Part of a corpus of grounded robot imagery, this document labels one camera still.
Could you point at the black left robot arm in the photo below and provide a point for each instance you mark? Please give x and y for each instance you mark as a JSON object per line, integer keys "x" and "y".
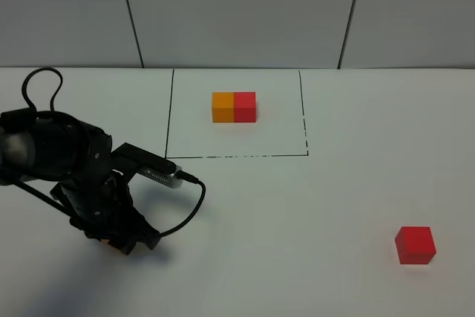
{"x": 91, "y": 177}

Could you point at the red template block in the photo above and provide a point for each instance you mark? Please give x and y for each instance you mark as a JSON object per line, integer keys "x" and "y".
{"x": 245, "y": 107}

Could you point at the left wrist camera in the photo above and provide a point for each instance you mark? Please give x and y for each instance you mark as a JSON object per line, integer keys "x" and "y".
{"x": 130, "y": 160}

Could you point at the orange template block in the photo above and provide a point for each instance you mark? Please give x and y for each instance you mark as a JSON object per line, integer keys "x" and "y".
{"x": 223, "y": 108}

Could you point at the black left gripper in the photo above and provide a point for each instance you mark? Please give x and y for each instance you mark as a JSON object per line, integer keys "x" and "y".
{"x": 106, "y": 211}

